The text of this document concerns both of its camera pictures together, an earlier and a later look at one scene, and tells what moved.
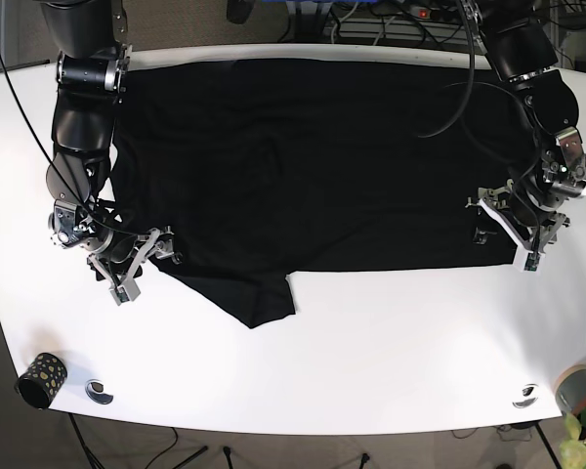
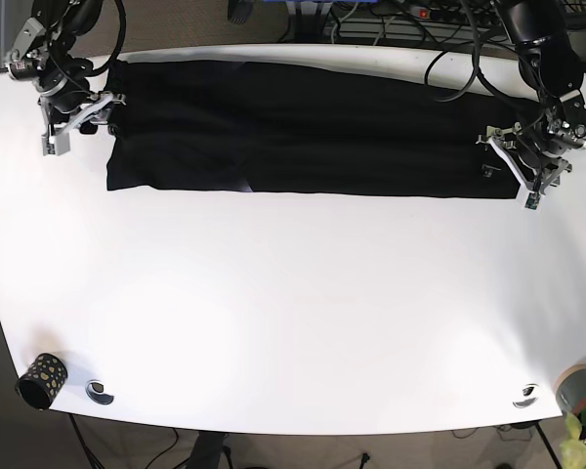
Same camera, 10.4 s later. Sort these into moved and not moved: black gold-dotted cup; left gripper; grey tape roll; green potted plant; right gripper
Moved: left gripper; right gripper
Not moved: black gold-dotted cup; grey tape roll; green potted plant
